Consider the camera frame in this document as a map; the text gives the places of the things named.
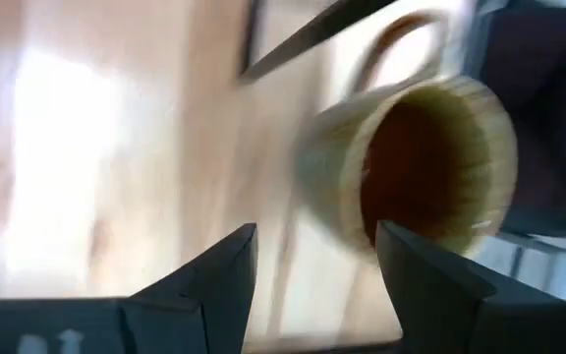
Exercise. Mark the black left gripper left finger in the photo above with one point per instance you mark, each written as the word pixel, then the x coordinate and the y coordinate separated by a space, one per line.
pixel 204 295

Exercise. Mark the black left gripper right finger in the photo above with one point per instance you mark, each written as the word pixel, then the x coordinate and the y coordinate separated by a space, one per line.
pixel 435 295

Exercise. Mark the olive green ceramic mug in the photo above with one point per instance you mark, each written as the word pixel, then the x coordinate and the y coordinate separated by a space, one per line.
pixel 332 162

